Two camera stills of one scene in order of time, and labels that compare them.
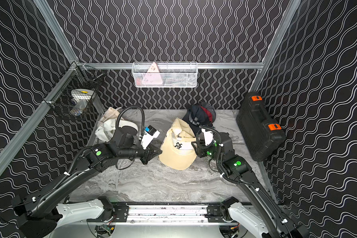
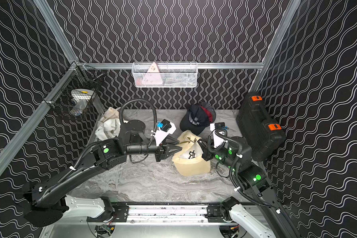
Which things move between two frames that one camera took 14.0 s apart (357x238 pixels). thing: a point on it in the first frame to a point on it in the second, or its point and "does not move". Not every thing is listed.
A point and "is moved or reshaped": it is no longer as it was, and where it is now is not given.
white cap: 106,128 does not move
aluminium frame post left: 57,30 does not move
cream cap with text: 111,113 does not move
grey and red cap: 209,110 does not move
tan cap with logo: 178,150 is moved or reshaped
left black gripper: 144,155 to 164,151
